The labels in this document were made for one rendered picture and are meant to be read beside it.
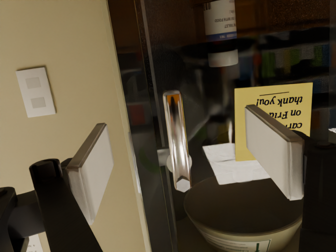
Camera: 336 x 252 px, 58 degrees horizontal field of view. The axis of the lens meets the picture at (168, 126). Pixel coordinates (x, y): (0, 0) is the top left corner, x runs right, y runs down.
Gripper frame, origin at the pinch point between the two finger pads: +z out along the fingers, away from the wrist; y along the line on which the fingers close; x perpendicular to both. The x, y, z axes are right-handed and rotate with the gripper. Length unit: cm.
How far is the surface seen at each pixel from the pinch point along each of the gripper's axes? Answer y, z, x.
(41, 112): -31, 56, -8
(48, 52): -26, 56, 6
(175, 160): -0.4, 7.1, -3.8
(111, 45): -5.1, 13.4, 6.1
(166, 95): -0.4, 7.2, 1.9
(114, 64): -5.0, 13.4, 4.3
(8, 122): -40, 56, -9
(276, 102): 10.2, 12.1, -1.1
